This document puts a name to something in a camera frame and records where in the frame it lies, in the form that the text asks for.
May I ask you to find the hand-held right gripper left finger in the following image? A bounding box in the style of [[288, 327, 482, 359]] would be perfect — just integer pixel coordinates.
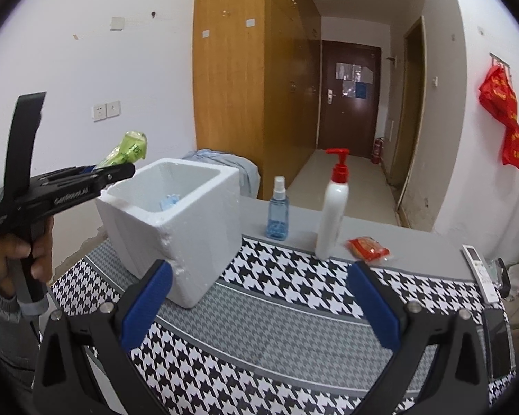
[[34, 259, 174, 415]]

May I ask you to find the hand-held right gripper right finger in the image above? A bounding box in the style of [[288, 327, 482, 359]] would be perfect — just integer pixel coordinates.
[[347, 260, 489, 415]]

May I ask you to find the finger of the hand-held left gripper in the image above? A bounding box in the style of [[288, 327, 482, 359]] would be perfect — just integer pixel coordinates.
[[96, 163, 136, 190], [35, 165, 109, 183]]

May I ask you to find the green plastic packet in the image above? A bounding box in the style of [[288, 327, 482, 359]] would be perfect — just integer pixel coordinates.
[[94, 131, 148, 169]]

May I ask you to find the blue face mask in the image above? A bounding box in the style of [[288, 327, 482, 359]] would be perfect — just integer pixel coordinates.
[[159, 193, 183, 211]]

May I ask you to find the white foam box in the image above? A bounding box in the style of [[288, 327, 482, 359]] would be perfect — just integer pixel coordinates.
[[96, 158, 243, 310]]

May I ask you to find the person's left forearm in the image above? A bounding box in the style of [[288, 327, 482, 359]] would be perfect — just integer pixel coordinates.
[[0, 274, 42, 372]]

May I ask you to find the person's left hand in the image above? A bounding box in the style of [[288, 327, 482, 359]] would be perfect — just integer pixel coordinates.
[[0, 216, 55, 300]]

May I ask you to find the red snack packet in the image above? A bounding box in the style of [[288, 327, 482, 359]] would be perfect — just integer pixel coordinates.
[[346, 236, 392, 264]]

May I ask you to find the houndstooth grey tablecloth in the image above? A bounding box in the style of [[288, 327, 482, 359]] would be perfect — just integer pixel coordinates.
[[47, 194, 519, 415]]

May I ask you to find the white pump bottle red top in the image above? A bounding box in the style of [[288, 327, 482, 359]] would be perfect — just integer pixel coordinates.
[[315, 148, 350, 260]]

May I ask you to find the white remote control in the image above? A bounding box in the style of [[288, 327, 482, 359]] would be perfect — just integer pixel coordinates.
[[461, 244, 499, 303]]

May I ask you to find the light blue cloth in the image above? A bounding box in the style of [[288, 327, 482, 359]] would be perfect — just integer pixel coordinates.
[[182, 150, 260, 200]]

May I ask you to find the black smartphone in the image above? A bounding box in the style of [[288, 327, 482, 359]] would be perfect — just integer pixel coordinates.
[[482, 307, 516, 381]]

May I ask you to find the blue spray bottle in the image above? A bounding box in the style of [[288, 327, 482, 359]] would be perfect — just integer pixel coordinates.
[[266, 176, 290, 239]]

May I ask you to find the wooden wardrobe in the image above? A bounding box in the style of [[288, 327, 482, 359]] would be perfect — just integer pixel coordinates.
[[192, 0, 322, 182]]

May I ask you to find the wooden side door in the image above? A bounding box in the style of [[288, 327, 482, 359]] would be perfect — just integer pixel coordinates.
[[389, 15, 427, 225]]

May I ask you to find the dark brown door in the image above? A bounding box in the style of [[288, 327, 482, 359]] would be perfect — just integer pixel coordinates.
[[316, 40, 381, 159]]

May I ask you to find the white paper notice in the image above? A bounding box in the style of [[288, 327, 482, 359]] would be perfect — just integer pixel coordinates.
[[335, 63, 373, 83]]

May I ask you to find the red plastic bag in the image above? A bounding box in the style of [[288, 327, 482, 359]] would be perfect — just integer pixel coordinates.
[[479, 65, 519, 171]]

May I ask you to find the metal wall hook rack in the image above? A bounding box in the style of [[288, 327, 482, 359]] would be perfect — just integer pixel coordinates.
[[490, 52, 513, 81]]

